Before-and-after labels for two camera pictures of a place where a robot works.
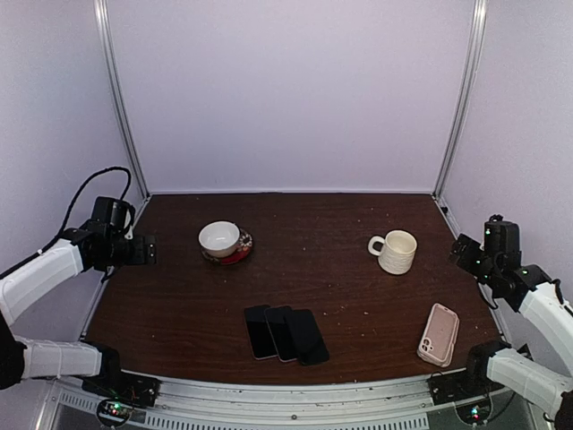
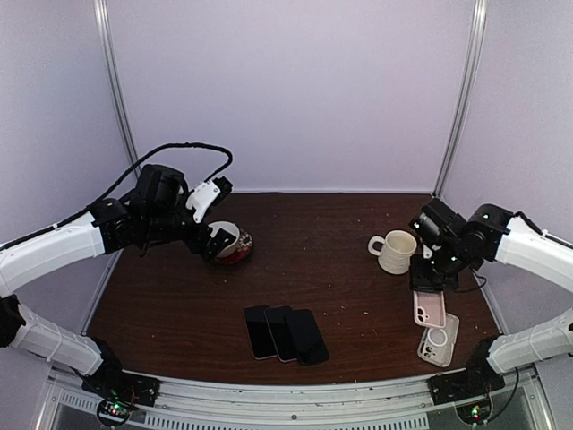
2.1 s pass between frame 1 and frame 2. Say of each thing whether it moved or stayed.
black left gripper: moved
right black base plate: stayed
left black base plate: stayed
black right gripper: moved
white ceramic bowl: stayed
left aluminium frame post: stayed
